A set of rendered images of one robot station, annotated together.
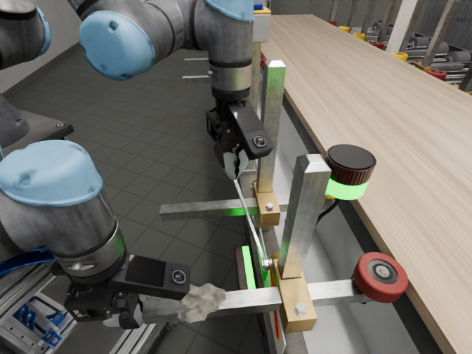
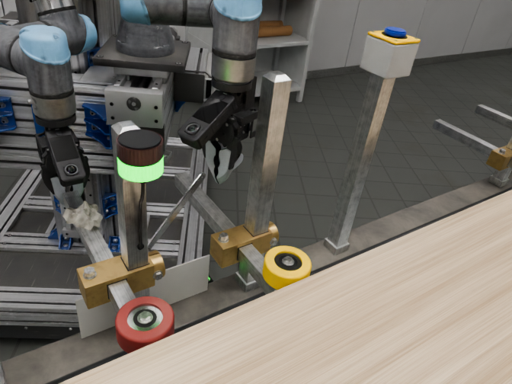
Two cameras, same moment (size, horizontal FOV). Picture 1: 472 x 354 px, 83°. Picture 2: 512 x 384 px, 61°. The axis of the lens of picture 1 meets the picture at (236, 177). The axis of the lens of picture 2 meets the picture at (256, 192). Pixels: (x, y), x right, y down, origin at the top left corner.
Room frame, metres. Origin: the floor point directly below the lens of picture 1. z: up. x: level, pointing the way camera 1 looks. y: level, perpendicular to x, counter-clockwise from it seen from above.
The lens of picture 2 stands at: (0.15, -0.66, 1.40)
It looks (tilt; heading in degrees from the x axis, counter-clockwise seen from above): 34 degrees down; 58
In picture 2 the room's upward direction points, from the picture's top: 8 degrees clockwise
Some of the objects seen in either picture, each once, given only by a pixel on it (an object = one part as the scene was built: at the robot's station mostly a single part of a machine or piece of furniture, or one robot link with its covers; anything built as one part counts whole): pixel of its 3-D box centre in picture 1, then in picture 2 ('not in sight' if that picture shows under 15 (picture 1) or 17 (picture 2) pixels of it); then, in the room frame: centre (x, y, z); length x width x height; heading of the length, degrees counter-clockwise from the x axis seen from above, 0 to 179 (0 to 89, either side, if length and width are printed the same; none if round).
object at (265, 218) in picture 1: (265, 200); (244, 241); (0.50, -0.08, 0.83); 0.13 x 0.06 x 0.05; 6
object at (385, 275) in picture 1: (372, 286); (145, 340); (0.25, -0.25, 0.85); 0.08 x 0.08 x 0.11
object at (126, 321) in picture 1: (128, 310); (54, 174); (0.18, 0.16, 0.90); 0.05 x 0.02 x 0.09; 6
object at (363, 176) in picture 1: (348, 164); (139, 146); (0.28, -0.15, 1.11); 0.06 x 0.06 x 0.02
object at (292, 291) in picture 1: (291, 287); (123, 276); (0.25, -0.10, 0.84); 0.13 x 0.06 x 0.05; 6
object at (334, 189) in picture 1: (343, 178); (140, 163); (0.28, -0.15, 1.09); 0.06 x 0.06 x 0.02
